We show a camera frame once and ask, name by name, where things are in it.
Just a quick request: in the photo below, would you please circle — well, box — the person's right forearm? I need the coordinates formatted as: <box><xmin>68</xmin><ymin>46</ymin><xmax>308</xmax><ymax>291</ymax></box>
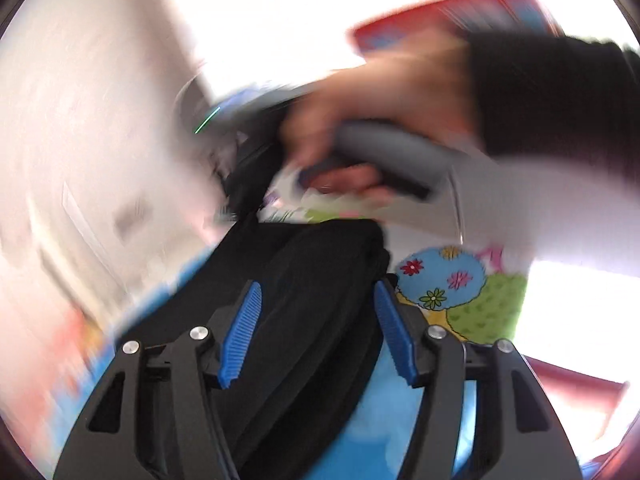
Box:
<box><xmin>466</xmin><ymin>31</ymin><xmax>640</xmax><ymax>183</ymax></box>

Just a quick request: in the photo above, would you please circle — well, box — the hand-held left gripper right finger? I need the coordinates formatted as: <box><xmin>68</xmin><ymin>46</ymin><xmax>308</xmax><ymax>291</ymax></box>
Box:
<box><xmin>375</xmin><ymin>280</ymin><xmax>583</xmax><ymax>480</ymax></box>

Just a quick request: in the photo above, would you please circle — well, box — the thin metal rod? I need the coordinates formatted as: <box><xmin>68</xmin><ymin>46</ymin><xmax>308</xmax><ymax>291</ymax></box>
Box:
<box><xmin>446</xmin><ymin>167</ymin><xmax>467</xmax><ymax>247</ymax></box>

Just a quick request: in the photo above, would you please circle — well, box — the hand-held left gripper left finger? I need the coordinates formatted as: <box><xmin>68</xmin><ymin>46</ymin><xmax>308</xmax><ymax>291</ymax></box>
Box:
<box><xmin>52</xmin><ymin>281</ymin><xmax>262</xmax><ymax>480</ymax></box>

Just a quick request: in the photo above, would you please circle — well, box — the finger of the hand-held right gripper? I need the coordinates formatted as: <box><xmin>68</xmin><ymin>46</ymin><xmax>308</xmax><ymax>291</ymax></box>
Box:
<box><xmin>215</xmin><ymin>147</ymin><xmax>283</xmax><ymax>223</ymax></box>

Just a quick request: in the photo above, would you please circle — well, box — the red printed object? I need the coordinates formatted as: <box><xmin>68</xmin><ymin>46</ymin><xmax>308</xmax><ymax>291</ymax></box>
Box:
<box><xmin>347</xmin><ymin>0</ymin><xmax>562</xmax><ymax>57</ymax></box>

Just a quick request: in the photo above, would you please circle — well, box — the colourful printed blanket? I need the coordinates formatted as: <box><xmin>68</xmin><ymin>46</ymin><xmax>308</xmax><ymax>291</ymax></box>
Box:
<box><xmin>45</xmin><ymin>195</ymin><xmax>532</xmax><ymax>480</ymax></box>

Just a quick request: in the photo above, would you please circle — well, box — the person's right hand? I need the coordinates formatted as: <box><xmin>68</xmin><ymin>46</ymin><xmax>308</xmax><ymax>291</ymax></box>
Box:
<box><xmin>280</xmin><ymin>35</ymin><xmax>478</xmax><ymax>202</ymax></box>

